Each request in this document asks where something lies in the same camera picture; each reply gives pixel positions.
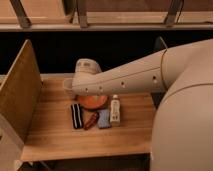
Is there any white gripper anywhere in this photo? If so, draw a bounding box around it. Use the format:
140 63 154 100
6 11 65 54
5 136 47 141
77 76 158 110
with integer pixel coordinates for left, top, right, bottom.
74 58 101 77

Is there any orange ceramic bowl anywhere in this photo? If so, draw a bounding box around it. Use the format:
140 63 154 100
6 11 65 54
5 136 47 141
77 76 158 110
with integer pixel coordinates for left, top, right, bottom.
77 95 108 110

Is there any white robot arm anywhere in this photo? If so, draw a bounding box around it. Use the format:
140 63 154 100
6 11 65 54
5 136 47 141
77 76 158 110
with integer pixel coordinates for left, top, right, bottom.
72 39 213 171

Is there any translucent plastic cup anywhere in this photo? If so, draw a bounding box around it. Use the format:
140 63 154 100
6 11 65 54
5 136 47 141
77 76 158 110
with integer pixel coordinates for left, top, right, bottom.
63 78 76 100

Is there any black white striped cloth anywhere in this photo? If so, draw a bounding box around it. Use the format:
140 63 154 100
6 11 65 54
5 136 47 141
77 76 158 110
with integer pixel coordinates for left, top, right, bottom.
71 103 84 129

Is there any red brown small object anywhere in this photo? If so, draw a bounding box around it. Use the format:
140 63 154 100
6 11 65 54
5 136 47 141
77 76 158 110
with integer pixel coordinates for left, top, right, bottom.
84 113 99 130

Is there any white plastic bottle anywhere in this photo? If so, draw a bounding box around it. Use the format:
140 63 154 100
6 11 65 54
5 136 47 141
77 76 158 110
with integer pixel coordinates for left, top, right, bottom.
110 95 120 126

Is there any blue sponge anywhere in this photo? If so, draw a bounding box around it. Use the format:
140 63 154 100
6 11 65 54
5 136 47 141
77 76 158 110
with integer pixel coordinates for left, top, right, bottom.
98 109 110 129

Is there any wooden side panel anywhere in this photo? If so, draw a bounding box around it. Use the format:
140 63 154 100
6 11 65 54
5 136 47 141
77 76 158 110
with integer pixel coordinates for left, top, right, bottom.
0 39 42 151

